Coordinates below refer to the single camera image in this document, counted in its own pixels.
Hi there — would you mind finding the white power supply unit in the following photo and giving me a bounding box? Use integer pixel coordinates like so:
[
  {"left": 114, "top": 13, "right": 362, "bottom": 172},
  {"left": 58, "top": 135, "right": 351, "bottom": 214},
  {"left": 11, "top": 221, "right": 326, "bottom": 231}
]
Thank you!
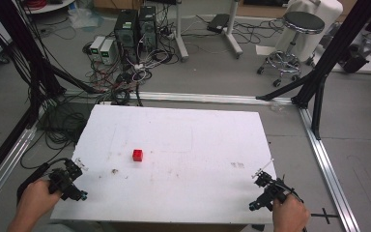
[
  {"left": 99, "top": 38, "right": 118, "bottom": 66},
  {"left": 89, "top": 35, "right": 107, "bottom": 62}
]

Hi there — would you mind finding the tangle of floor cables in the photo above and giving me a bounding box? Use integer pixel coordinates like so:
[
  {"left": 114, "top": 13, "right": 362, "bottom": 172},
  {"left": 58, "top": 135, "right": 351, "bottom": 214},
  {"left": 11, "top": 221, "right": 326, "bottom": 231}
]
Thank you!
[{"left": 19, "top": 13, "right": 187, "bottom": 170}]

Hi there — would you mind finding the long aluminium rail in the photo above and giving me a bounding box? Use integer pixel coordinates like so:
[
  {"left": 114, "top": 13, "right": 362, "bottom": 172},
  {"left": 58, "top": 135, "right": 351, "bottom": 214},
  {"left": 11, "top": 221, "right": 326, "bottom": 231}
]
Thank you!
[{"left": 63, "top": 91, "right": 295, "bottom": 106}]

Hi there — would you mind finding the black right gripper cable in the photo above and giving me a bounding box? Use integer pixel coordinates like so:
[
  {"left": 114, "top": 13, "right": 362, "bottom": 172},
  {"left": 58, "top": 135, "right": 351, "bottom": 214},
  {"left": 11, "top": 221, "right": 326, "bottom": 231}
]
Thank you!
[{"left": 278, "top": 175, "right": 305, "bottom": 205}]

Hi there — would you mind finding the clear plastic bag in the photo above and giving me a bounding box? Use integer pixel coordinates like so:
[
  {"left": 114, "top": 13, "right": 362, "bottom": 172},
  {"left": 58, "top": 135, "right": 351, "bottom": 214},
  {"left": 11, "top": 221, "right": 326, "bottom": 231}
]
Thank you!
[{"left": 67, "top": 5, "right": 104, "bottom": 31}]

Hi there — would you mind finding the person's right hand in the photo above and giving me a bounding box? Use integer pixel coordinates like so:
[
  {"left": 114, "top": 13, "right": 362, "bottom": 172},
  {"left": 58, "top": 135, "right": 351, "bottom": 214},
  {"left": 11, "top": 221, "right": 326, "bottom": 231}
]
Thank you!
[{"left": 271, "top": 192, "right": 311, "bottom": 232}]

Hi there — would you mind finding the black frame post with cables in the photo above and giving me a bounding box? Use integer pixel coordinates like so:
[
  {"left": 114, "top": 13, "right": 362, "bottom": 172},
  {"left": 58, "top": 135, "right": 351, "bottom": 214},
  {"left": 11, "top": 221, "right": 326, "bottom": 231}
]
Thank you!
[{"left": 0, "top": 0, "right": 100, "bottom": 130}]

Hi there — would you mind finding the black frame post with braces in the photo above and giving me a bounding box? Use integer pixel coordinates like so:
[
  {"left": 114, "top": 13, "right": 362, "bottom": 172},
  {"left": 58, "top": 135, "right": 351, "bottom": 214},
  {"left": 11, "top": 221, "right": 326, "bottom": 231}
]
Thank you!
[{"left": 255, "top": 0, "right": 371, "bottom": 141}]

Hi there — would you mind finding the person's left hand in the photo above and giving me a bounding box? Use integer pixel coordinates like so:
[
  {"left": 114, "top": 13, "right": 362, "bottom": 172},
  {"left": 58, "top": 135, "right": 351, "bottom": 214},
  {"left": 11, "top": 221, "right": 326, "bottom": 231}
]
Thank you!
[{"left": 14, "top": 178, "right": 63, "bottom": 224}]

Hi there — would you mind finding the black device on white board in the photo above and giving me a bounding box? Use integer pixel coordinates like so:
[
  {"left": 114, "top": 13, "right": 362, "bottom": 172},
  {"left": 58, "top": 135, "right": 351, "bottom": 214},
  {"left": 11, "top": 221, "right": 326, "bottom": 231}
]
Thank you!
[{"left": 338, "top": 38, "right": 371, "bottom": 74}]

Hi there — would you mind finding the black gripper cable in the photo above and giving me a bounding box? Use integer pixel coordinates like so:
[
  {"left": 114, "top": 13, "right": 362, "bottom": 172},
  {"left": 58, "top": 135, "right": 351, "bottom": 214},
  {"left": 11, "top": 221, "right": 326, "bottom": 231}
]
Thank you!
[
  {"left": 15, "top": 157, "right": 72, "bottom": 205},
  {"left": 278, "top": 175, "right": 305, "bottom": 205}
]

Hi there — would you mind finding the black round stool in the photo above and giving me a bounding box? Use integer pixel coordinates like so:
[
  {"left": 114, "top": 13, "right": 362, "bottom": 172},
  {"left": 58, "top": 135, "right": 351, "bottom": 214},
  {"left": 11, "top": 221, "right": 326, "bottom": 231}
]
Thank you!
[{"left": 256, "top": 11, "right": 327, "bottom": 88}]

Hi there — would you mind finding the white stand leg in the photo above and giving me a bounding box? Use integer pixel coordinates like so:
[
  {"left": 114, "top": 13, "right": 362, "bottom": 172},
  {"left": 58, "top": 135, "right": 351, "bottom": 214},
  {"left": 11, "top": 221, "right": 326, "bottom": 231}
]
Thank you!
[
  {"left": 173, "top": 0, "right": 189, "bottom": 63},
  {"left": 223, "top": 0, "right": 244, "bottom": 60}
]

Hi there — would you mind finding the black computer tower green label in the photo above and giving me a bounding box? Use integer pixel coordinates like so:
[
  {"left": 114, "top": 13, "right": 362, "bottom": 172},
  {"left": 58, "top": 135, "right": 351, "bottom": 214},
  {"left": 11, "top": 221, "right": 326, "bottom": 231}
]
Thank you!
[{"left": 113, "top": 9, "right": 140, "bottom": 64}]

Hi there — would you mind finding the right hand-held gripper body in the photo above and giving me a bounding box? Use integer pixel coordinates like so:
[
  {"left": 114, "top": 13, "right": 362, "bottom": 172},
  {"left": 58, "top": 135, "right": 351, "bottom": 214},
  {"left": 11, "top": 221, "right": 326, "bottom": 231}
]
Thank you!
[{"left": 248, "top": 171, "right": 295, "bottom": 213}]

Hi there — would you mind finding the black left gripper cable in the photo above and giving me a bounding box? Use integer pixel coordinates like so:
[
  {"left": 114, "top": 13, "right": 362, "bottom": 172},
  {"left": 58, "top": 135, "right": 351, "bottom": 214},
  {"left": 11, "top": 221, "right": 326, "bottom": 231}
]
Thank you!
[{"left": 15, "top": 157, "right": 72, "bottom": 205}]

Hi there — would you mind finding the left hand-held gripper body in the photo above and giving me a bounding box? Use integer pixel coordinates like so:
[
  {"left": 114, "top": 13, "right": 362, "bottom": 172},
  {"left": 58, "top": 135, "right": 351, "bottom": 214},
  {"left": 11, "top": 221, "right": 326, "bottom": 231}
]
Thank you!
[{"left": 47, "top": 159, "right": 89, "bottom": 202}]

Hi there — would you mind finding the black flat box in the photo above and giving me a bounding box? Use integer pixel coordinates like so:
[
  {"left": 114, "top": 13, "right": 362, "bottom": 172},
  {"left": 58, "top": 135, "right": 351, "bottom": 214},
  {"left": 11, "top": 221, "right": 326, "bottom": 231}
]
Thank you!
[{"left": 206, "top": 13, "right": 231, "bottom": 34}]

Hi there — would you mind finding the white round table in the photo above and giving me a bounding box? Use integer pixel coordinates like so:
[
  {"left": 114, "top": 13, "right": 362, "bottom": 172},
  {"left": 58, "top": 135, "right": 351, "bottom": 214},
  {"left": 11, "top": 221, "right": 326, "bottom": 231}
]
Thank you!
[{"left": 21, "top": 0, "right": 75, "bottom": 15}]

